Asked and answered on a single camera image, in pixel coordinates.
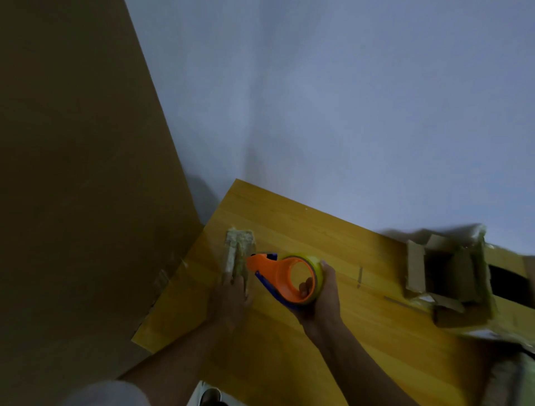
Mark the person's left hand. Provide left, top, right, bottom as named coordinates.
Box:
left=206, top=272, right=255, bottom=334

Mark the person's right hand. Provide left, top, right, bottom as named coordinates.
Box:
left=292, top=261, right=344, bottom=349

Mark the orange dispenser with yellow tape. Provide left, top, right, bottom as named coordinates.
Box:
left=245, top=252, right=327, bottom=307

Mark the row of cardboard boxes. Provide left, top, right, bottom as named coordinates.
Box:
left=404, top=225, right=535, bottom=349

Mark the taped box with blue stripe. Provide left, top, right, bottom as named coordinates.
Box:
left=479, top=350, right=535, bottom=406

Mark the person's left forearm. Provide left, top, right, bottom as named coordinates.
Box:
left=119, top=320, right=233, bottom=406

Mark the person's right forearm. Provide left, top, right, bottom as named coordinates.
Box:
left=309, top=324, right=419, bottom=406

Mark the person's white shirt sleeve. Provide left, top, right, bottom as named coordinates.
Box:
left=61, top=379, right=152, bottom=406

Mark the large brown cardboard sheet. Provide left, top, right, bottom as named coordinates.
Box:
left=0, top=0, right=205, bottom=406

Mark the yellow wooden table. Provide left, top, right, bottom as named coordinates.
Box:
left=132, top=178, right=535, bottom=406

